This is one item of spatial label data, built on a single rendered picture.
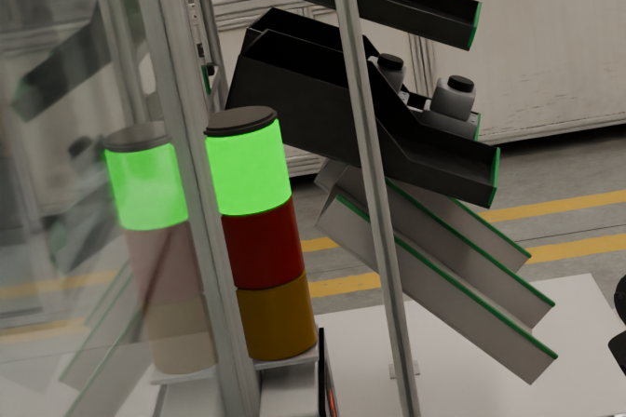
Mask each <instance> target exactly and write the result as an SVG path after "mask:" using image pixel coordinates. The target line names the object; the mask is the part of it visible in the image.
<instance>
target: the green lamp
mask: <svg viewBox="0 0 626 417"><path fill-rule="evenodd" d="M205 143H206V148H207V153H208V157H209V161H210V166H211V175H212V179H213V184H214V189H215V193H216V198H217V203H218V208H219V211H220V212H221V213H223V214H228V215H242V214H250V213H255V212H260V211H264V210H267V209H272V208H274V207H276V206H278V205H280V204H282V203H284V202H285V201H286V200H288V198H289V197H290V196H291V194H292V191H291V186H290V181H289V176H288V170H287V166H286V160H285V155H284V150H283V145H282V139H281V135H280V129H279V121H278V119H275V121H274V123H272V124H271V125H270V126H268V127H266V128H262V129H260V130H257V131H254V132H251V133H247V134H243V135H238V136H232V137H223V138H212V137H209V138H207V139H206V140H205Z"/></svg>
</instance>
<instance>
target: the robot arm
mask: <svg viewBox="0 0 626 417"><path fill-rule="evenodd" d="M614 304H615V307H616V310H617V313H618V315H619V318H620V319H621V320H622V322H623V323H624V324H625V326H626V275H625V276H624V277H623V278H621V279H620V281H619V283H618V285H617V288H616V291H615V293H614ZM607 346H608V348H609V350H610V352H611V353H612V355H613V357H614V358H615V359H616V361H617V363H618V364H619V367H620V368H621V370H622V372H623V373H624V375H625V376H626V330H625V331H623V332H622V333H620V334H618V335H616V336H615V337H613V338H612V339H611V340H610V341H609V342H608V345H607Z"/></svg>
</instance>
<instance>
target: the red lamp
mask: <svg viewBox="0 0 626 417"><path fill-rule="evenodd" d="M221 221H222V226H223V230H224V235H225V243H226V248H227V253H228V258H229V262H230V267H231V271H232V276H233V280H234V285H235V287H237V288H240V289H266V288H271V287H275V286H278V285H281V284H284V283H287V282H289V281H291V280H293V279H295V278H296V277H298V276H299V275H300V274H301V273H302V272H303V270H304V269H305V263H304V257H303V252H302V248H301V242H300V237H299V232H298V227H297V221H296V217H295V211H294V206H293V197H292V195H291V196H290V197H289V198H288V200H286V201H285V202H284V203H282V204H280V205H278V206H276V207H274V208H270V209H267V210H264V211H260V212H255V213H250V214H242V215H228V214H224V215H222V217H221Z"/></svg>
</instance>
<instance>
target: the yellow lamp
mask: <svg viewBox="0 0 626 417"><path fill-rule="evenodd" d="M236 294H237V299H238V308H239V312H240V317H241V322H242V327H243V330H244V335H245V340H246V344H247V349H248V354H249V357H250V358H253V359H256V360H263V361H273V360H281V359H285V358H289V357H293V356H297V355H300V354H302V353H304V352H305V351H306V350H308V349H309V348H310V347H311V346H312V345H313V344H314V343H315V342H316V340H317V339H318V334H317V329H316V324H315V318H314V314H313V308H312V303H311V298H310V293H309V287H308V283H307V277H306V268H305V269H304V270H303V272H302V273H301V274H300V275H299V276H298V277H296V278H295V279H293V280H291V281H289V282H287V283H284V284H281V285H278V286H275V287H271V288H266V289H240V288H238V289H237V290H236Z"/></svg>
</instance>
